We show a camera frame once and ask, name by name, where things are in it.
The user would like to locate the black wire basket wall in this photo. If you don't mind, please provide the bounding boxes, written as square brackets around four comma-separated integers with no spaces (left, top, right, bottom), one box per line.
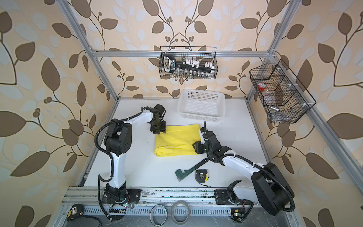
[158,45,218,79]
[249,60,316,124]

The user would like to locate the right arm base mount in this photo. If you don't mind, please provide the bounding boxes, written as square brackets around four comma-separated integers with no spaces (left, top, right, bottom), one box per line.
[214,189,252,205]

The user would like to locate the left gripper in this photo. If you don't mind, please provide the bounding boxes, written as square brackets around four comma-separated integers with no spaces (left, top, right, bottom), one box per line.
[150,119,167,133]

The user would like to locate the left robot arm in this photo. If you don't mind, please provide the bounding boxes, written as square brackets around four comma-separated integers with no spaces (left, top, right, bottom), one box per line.
[95,104,166,202]

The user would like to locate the red item in basket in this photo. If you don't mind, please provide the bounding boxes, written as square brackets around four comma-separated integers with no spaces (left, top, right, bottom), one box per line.
[258,82,267,92]

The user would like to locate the black socket set holder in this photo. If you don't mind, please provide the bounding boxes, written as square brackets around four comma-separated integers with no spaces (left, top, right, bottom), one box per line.
[161,54,217,73]

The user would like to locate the yellow trousers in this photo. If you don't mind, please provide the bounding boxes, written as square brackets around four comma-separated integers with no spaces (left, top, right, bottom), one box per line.
[154,124,201,157]

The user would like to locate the grey tape roll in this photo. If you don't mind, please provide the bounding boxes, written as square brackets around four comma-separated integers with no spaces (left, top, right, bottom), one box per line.
[170,200,191,225]

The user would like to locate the black wire basket right wall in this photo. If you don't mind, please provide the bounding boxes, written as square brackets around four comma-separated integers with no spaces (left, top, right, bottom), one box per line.
[249,60,316,124]

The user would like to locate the black wire basket back wall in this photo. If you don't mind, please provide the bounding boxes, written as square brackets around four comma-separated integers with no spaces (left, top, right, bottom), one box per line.
[158,45,218,79]

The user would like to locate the yellow black tape measure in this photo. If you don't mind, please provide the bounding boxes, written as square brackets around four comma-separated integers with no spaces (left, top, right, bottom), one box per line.
[66,203,85,222]

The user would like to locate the white plastic basket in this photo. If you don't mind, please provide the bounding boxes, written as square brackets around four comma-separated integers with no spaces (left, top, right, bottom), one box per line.
[177,89,226,122]

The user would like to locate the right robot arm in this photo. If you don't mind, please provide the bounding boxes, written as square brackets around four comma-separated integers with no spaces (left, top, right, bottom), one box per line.
[193,126,296,216]

